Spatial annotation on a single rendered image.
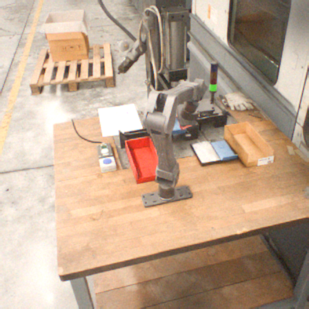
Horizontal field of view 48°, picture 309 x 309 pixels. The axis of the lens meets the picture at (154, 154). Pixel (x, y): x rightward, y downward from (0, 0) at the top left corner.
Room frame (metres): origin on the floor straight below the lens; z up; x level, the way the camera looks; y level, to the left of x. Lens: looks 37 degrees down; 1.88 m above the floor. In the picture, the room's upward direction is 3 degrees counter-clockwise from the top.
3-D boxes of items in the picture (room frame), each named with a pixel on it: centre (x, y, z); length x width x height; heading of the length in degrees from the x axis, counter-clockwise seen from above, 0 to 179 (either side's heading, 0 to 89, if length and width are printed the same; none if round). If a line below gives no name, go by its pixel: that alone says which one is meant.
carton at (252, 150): (1.31, -0.44, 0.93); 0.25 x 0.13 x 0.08; 12
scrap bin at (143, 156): (1.24, 0.05, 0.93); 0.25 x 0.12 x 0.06; 12
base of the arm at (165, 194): (1.02, -0.04, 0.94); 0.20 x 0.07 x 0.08; 102
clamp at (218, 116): (1.51, -0.28, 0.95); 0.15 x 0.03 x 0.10; 102
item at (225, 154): (1.28, -0.32, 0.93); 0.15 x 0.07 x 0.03; 12
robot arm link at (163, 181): (1.03, -0.04, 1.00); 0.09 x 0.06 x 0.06; 60
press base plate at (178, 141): (1.53, -0.12, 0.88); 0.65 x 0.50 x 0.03; 102
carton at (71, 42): (4.78, 1.08, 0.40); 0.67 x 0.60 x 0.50; 4
